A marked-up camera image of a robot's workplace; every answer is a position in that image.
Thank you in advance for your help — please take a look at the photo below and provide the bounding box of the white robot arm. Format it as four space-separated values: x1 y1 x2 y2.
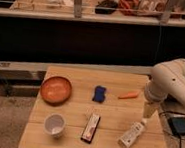
143 58 185 119

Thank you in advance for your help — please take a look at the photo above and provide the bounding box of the orange carrot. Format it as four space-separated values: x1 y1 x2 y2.
117 91 139 100

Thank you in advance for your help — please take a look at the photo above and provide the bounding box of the white tube bottle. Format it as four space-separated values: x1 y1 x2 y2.
118 119 147 148

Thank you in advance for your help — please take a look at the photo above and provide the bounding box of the black power adapter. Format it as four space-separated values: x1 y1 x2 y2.
167 117 185 136

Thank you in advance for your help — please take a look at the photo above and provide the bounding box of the blue sponge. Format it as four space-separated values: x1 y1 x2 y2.
92 85 106 103

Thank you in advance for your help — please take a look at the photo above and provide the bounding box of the black candy bar box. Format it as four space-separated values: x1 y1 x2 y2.
81 114 101 144

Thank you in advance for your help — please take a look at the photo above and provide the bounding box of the orange wooden bowl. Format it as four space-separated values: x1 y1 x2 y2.
40 76 72 104

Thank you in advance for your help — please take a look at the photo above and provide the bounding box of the white cup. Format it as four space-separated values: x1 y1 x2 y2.
44 113 65 139

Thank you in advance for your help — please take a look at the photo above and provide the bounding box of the orange object on shelf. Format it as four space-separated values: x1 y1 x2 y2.
118 0 140 16

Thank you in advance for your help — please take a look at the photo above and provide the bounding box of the black bag on shelf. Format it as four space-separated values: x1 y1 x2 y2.
94 0 118 15

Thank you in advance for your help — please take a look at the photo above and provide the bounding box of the grey metal rail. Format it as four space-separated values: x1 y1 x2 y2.
0 61 151 81

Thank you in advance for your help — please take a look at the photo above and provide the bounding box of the grey metal post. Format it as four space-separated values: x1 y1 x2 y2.
74 0 82 18

